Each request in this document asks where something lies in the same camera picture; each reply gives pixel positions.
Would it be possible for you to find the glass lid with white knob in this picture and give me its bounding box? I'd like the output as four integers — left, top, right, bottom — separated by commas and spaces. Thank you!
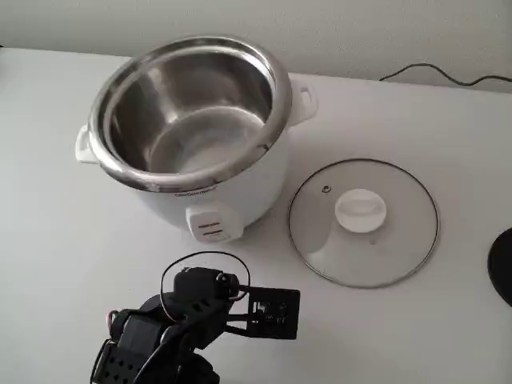
287, 158, 440, 290

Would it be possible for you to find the stainless steel inner pot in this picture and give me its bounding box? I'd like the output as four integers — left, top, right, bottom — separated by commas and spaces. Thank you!
99, 47, 277, 182

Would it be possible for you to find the black round object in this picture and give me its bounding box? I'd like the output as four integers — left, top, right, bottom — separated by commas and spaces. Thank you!
486, 227, 512, 309

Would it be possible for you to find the white rice cooker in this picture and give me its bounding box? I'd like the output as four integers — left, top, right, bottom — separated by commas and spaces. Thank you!
74, 34, 318, 244

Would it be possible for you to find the black camera box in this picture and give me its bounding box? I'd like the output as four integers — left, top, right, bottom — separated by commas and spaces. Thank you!
226, 286, 302, 341

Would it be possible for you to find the thin black looped cable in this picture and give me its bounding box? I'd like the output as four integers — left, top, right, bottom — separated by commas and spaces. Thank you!
159, 250, 253, 322

